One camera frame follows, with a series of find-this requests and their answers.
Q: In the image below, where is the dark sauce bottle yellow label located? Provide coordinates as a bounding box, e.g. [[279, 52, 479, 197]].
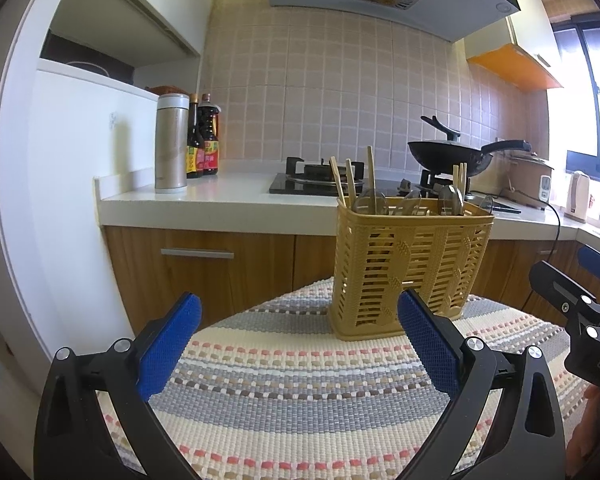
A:
[[186, 93, 204, 179]]

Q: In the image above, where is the black pan handle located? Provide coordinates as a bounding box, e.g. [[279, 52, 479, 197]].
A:
[[420, 115, 462, 142]]

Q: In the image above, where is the black power cable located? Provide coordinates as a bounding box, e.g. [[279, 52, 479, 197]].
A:
[[500, 187, 564, 311]]

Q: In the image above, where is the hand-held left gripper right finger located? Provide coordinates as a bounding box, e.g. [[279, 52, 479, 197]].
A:
[[392, 287, 567, 480]]

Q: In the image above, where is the steel thermos flask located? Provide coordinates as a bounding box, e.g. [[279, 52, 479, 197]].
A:
[[154, 93, 191, 195]]

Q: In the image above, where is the person's right hand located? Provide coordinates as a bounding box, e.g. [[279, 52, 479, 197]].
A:
[[566, 384, 600, 480]]

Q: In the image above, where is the black gas stove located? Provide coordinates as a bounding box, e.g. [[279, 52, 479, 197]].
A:
[[268, 157, 523, 216]]

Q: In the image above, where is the rice cooker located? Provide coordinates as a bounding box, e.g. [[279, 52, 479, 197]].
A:
[[507, 155, 556, 209]]

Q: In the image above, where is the window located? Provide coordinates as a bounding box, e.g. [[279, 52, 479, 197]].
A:
[[550, 10, 600, 186]]

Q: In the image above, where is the black wok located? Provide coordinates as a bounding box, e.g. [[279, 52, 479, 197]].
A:
[[407, 139, 532, 178]]

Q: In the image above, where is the dark sauce bottle red label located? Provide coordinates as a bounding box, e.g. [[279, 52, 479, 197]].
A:
[[198, 93, 222, 177]]

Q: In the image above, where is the white tall cabinet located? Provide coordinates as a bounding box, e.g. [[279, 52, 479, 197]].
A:
[[0, 0, 203, 361]]

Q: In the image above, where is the striped woven mat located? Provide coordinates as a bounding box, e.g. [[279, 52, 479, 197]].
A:
[[97, 277, 586, 480]]

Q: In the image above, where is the white countertop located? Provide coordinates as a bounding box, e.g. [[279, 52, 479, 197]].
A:
[[92, 157, 600, 256]]

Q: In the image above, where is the yellow plastic utensil basket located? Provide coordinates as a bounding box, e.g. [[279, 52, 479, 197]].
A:
[[328, 195, 496, 342]]

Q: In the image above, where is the wooden base cabinet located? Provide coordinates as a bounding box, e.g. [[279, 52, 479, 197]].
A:
[[102, 225, 586, 356]]

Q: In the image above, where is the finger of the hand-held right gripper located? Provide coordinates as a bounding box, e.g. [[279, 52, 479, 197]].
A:
[[528, 260, 600, 333], [576, 244, 600, 286]]

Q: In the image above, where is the white electric kettle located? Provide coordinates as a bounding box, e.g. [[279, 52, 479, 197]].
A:
[[564, 170, 592, 223]]

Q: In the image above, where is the orange-bottomed wall cabinet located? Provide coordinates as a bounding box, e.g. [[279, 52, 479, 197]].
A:
[[466, 0, 566, 93]]

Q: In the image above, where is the metal drawer handle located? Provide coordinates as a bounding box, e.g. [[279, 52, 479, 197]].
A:
[[160, 247, 236, 261]]

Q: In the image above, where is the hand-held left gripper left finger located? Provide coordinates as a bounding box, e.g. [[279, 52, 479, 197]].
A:
[[32, 290, 203, 480]]

